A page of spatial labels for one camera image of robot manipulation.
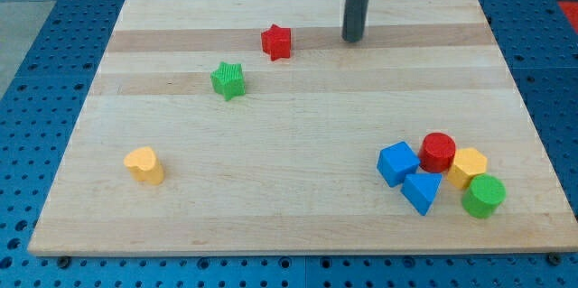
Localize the green star block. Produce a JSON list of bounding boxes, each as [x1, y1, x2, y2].
[[210, 61, 246, 101]]

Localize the red star block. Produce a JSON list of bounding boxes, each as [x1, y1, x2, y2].
[[261, 24, 292, 60]]

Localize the blue cube block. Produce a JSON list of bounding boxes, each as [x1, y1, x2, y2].
[[377, 141, 421, 187]]

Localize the wooden board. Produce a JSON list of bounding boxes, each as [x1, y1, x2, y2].
[[28, 0, 577, 257]]

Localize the blue triangle block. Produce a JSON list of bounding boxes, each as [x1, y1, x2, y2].
[[401, 173, 443, 216]]

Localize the red cylinder block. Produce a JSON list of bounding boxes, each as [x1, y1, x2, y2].
[[418, 133, 456, 172]]

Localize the yellow heart block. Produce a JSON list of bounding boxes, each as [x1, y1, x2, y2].
[[123, 146, 164, 185]]

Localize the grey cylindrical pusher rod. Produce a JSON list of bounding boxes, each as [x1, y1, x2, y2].
[[341, 0, 369, 42]]

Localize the yellow hexagon block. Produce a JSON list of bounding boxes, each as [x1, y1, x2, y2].
[[447, 147, 488, 190]]

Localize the green cylinder block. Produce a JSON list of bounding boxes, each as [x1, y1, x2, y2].
[[461, 173, 507, 218]]

